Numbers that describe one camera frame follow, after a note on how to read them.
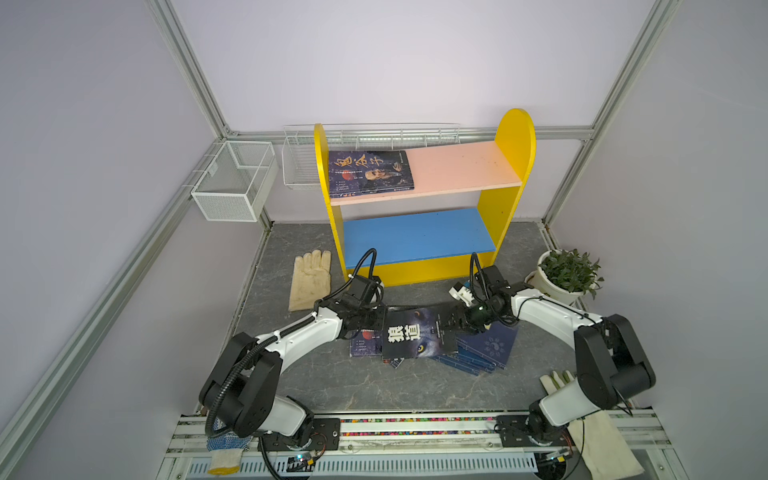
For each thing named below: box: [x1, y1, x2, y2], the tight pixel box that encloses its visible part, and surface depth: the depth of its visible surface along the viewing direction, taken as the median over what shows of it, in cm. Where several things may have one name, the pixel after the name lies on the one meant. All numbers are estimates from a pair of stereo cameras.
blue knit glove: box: [206, 430, 253, 476], surface depth 72 cm
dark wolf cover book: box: [381, 306, 459, 359], surface depth 86 cm
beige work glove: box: [288, 250, 331, 312], surface depth 107 cm
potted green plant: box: [524, 248, 605, 305], surface depth 88 cm
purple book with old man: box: [329, 150, 414, 199], surface depth 75 cm
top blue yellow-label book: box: [456, 321, 519, 369], surface depth 86 cm
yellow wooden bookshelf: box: [313, 109, 536, 287], surface depth 82 cm
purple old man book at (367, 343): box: [350, 329, 383, 357], surface depth 86 cm
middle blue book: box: [438, 353, 497, 373], surface depth 84 cm
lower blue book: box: [430, 355, 493, 376], surface depth 85 cm
